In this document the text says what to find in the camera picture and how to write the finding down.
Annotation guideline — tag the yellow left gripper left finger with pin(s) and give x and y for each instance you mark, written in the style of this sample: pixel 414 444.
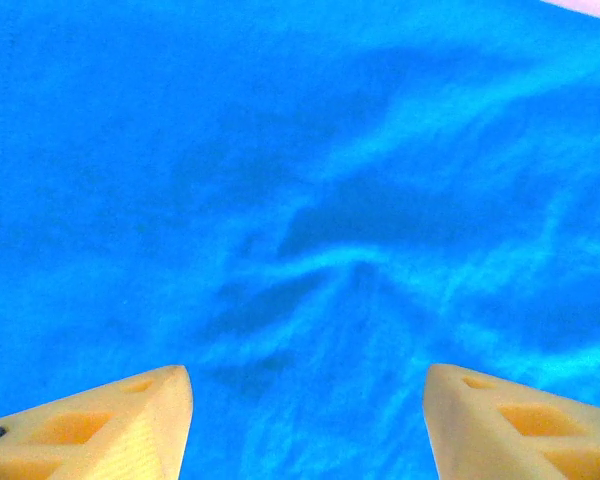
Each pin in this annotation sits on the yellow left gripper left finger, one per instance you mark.
pixel 105 435

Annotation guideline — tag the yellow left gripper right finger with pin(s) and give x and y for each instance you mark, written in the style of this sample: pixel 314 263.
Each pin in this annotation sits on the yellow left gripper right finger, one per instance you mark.
pixel 505 440

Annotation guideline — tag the blue t-shirt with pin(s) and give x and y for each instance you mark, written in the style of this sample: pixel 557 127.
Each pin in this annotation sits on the blue t-shirt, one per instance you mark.
pixel 280 150

